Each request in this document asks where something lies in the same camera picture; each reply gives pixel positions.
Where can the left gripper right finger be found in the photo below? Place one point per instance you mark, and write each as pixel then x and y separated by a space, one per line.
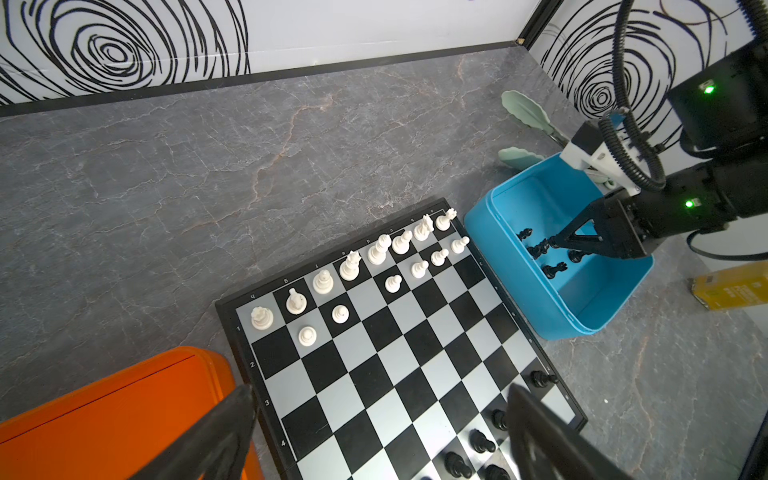
pixel 544 447

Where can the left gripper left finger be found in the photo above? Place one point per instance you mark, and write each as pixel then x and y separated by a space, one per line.
pixel 213 448

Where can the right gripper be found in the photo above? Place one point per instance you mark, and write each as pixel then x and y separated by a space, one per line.
pixel 704 198

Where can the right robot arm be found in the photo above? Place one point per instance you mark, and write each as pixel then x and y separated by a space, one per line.
pixel 723 111

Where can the chess board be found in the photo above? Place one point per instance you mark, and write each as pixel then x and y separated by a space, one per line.
pixel 399 373

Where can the blue tray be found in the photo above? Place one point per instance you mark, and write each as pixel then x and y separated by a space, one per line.
pixel 559 298

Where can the orange tray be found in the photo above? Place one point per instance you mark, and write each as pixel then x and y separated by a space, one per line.
pixel 114 427

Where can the yellow bottle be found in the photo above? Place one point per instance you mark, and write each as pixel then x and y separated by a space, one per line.
pixel 737 287

